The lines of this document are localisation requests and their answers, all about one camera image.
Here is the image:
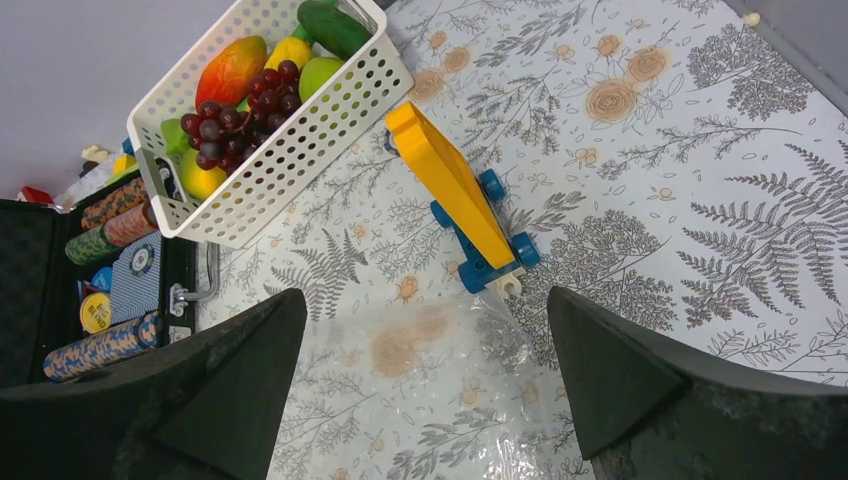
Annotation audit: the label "red orange toy mango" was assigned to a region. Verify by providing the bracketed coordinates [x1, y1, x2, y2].
[195, 35, 267, 110]

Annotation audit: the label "black poker chip case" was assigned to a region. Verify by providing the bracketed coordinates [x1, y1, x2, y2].
[1, 174, 218, 388]

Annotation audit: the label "white perforated plastic basket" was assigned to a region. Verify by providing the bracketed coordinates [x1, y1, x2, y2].
[127, 1, 413, 248]

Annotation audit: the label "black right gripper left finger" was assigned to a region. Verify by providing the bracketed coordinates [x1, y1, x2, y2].
[1, 289, 307, 479]

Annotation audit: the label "light green toy pepper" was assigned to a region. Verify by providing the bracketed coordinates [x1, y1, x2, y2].
[160, 118, 189, 157]

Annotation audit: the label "green toy apple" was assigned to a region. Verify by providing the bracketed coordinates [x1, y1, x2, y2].
[298, 57, 344, 103]

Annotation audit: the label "dark green toy cucumber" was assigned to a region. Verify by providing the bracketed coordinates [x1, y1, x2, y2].
[297, 1, 372, 60]

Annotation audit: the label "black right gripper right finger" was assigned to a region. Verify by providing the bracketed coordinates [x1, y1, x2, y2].
[547, 286, 847, 479]

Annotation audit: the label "yellow toy corn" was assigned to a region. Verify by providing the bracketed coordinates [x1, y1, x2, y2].
[265, 26, 314, 70]

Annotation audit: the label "dark red toy grapes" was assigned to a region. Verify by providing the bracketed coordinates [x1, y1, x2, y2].
[180, 59, 302, 174]

